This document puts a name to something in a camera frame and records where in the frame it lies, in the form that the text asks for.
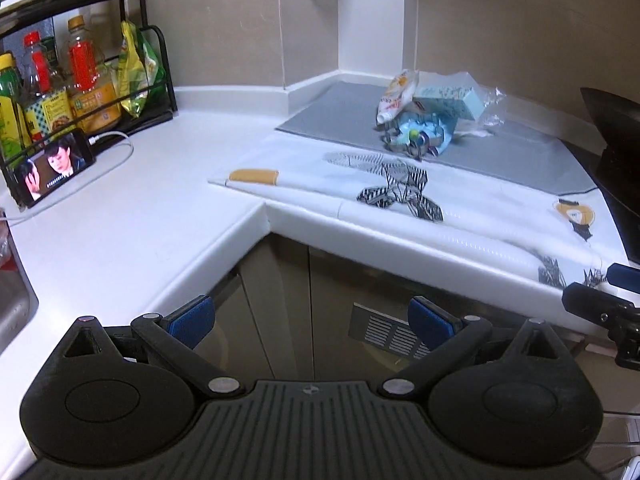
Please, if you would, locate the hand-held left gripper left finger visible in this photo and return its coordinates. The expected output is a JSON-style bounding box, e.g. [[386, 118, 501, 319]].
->
[[60, 294, 246, 398]]

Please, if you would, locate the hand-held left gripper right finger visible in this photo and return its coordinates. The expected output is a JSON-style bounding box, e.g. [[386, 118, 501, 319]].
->
[[377, 296, 566, 398]]

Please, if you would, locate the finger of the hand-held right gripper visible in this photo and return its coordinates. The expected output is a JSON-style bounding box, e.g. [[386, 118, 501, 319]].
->
[[561, 281, 640, 371], [606, 262, 640, 295]]

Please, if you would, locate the clear plastic bag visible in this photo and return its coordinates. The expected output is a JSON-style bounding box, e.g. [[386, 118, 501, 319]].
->
[[450, 85, 508, 139]]

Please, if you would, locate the cabinet vent grille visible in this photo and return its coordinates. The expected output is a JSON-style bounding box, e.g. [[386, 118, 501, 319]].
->
[[348, 302, 432, 361]]

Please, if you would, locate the black stove top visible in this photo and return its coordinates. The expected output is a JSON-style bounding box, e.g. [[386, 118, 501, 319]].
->
[[564, 139, 640, 263]]

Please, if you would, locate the white printed table cover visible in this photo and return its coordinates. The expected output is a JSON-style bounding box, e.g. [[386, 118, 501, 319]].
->
[[207, 132, 627, 292]]

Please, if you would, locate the black wok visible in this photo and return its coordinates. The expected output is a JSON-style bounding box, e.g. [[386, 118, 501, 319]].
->
[[580, 87, 640, 221]]

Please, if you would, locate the steel sink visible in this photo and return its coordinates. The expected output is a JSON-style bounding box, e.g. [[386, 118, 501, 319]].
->
[[0, 214, 40, 357]]

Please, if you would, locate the silver metal piece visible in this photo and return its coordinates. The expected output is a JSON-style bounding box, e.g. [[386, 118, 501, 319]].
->
[[382, 125, 446, 162]]

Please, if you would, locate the black metal rack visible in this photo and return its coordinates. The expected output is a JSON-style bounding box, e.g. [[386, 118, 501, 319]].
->
[[0, 0, 179, 211]]

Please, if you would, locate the black smartphone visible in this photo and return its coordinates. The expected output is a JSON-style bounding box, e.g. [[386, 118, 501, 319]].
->
[[12, 128, 97, 209]]

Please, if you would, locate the light blue carton box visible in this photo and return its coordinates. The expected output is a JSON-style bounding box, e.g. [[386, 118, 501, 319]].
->
[[414, 72, 486, 122]]

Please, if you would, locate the orange and white snack packet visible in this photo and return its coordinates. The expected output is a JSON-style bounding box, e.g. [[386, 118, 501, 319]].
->
[[376, 69, 419, 125]]

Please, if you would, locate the grey mat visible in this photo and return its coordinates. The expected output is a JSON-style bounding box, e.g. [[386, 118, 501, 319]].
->
[[275, 80, 599, 196]]

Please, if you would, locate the oil bottle with red label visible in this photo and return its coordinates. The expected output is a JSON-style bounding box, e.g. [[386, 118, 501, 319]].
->
[[66, 15, 124, 134]]

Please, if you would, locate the yellow-green snack bag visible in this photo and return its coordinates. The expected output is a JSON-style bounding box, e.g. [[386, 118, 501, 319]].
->
[[116, 20, 166, 120]]

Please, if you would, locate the red-capped sauce bottle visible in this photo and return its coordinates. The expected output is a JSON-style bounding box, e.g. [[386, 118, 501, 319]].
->
[[20, 31, 76, 147]]

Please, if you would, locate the green and yellow bottle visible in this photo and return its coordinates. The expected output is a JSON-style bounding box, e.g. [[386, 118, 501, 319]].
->
[[0, 52, 32, 163]]

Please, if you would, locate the white charging cable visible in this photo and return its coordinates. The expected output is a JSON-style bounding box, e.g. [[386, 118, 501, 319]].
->
[[0, 131, 135, 227]]

